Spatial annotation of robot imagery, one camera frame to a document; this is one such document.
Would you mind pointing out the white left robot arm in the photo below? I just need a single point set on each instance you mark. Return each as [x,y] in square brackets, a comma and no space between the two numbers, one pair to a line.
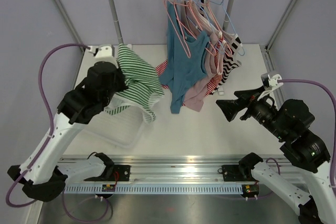
[41,176]

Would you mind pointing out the green striped tank top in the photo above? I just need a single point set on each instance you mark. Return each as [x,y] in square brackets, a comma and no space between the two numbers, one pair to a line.
[144,89]

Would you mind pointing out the white slotted cable duct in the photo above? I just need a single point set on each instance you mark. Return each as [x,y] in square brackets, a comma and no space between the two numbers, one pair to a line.
[155,189]

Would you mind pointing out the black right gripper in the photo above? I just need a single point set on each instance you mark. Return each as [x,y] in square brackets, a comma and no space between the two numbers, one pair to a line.
[230,107]

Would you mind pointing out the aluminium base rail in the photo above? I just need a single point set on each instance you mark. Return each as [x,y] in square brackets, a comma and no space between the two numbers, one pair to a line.
[175,169]

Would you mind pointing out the black white striped tank top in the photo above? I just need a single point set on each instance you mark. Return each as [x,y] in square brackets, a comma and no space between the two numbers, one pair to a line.
[234,45]

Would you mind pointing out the mauve pink tank top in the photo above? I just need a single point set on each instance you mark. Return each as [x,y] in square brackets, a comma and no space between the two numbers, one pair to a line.
[196,103]

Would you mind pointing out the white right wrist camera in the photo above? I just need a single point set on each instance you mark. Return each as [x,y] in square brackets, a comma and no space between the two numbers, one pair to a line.
[271,82]

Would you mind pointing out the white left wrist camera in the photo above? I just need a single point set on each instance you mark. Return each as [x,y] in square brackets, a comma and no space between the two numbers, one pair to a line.
[103,52]

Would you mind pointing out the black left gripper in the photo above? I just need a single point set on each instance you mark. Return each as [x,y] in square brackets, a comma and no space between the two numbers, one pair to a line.
[123,85]

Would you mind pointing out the teal blue tank top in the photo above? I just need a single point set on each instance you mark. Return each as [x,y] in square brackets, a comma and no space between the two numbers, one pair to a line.
[181,72]

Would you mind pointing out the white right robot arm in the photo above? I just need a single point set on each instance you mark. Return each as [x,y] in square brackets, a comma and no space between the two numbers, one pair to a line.
[301,147]

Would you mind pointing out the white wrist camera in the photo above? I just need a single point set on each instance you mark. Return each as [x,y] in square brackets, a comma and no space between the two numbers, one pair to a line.
[103,52]
[271,82]

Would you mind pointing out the blue wire hanger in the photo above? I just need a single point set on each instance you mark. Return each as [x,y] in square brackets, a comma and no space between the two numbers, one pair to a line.
[221,43]
[227,10]

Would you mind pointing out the red striped tank top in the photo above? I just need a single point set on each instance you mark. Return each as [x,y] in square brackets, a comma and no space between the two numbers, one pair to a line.
[215,73]

